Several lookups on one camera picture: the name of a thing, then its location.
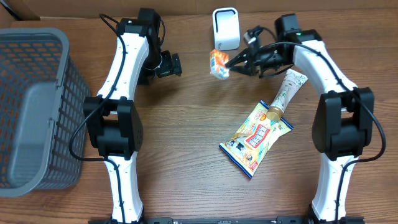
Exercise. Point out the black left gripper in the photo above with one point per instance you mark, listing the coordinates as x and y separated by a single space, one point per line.
170 62

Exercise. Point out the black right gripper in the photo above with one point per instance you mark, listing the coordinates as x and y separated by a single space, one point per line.
245 55

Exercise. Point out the small orange box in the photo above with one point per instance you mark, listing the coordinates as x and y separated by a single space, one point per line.
218 61

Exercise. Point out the white green tissue pack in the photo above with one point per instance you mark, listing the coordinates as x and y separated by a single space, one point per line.
291 84

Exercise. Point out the yellow snack bag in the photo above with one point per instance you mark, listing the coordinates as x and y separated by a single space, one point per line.
251 142

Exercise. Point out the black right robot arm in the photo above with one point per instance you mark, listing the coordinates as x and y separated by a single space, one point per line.
342 125

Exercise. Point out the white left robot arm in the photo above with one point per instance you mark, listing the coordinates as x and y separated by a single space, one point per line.
113 123

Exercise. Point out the white barcode scanner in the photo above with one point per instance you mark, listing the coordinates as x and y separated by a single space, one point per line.
226 29

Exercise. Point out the grey plastic mesh basket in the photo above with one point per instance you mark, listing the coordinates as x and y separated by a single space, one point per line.
42 93

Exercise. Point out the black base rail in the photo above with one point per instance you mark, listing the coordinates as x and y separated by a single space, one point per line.
278 220

